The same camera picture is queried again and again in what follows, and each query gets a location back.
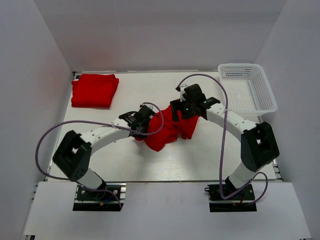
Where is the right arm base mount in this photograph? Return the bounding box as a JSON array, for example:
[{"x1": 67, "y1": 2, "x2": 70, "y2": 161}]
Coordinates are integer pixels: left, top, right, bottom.
[{"x1": 204, "y1": 184, "x2": 257, "y2": 213}]

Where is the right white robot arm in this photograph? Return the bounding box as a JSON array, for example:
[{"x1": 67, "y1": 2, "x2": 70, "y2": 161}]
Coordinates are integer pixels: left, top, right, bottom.
[{"x1": 178, "y1": 84, "x2": 280, "y2": 200}]

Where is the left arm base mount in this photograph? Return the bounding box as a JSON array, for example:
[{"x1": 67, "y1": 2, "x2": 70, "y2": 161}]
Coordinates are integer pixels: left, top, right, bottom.
[{"x1": 72, "y1": 183, "x2": 126, "y2": 212}]

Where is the white plastic basket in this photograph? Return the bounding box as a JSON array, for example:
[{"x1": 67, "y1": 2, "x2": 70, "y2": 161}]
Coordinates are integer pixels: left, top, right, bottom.
[{"x1": 217, "y1": 63, "x2": 278, "y2": 118}]

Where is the red t shirt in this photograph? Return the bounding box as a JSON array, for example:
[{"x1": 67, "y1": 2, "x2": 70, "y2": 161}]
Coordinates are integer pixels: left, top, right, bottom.
[
  {"x1": 71, "y1": 74, "x2": 119, "y2": 109},
  {"x1": 135, "y1": 105, "x2": 199, "y2": 152}
]

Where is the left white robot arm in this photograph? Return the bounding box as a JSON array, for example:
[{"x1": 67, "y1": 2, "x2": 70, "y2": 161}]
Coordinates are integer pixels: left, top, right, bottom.
[{"x1": 53, "y1": 102, "x2": 166, "y2": 200}]

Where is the folded red t shirt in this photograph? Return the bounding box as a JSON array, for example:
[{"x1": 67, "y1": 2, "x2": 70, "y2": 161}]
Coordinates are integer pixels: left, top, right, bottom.
[{"x1": 71, "y1": 74, "x2": 119, "y2": 109}]

